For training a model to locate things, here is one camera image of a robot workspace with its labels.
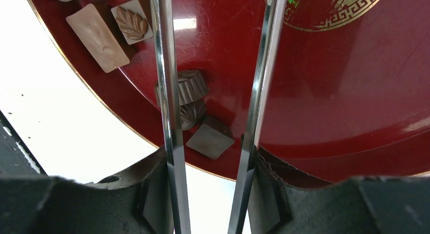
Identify white square chocolate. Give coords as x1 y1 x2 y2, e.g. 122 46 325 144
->
66 4 135 73

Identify white leaf embossed chocolate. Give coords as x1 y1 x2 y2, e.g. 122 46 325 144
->
111 0 153 45

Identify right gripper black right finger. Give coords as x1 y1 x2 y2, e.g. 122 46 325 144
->
248 149 429 233

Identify brown square chocolate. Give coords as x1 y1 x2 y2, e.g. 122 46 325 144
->
186 115 234 160

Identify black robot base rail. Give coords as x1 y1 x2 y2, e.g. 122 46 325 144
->
1 113 47 177

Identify brown fluted round chocolate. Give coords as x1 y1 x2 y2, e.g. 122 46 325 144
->
154 70 210 107

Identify metal tongs with white handle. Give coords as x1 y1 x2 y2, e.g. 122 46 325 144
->
150 0 288 233

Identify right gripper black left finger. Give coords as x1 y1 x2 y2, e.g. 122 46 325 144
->
1 148 174 233

